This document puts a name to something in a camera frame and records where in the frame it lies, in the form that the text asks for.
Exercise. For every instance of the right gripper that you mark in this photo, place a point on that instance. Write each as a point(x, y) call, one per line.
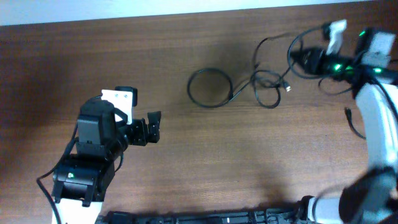
point(311, 59)

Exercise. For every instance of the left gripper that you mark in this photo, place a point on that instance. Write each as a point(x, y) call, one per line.
point(144, 130)

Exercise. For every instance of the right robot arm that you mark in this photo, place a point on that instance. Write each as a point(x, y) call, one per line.
point(374, 86)

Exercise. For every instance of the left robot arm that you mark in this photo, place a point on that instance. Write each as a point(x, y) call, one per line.
point(81, 179)

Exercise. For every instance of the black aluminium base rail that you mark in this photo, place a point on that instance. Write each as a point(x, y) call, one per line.
point(270, 216)

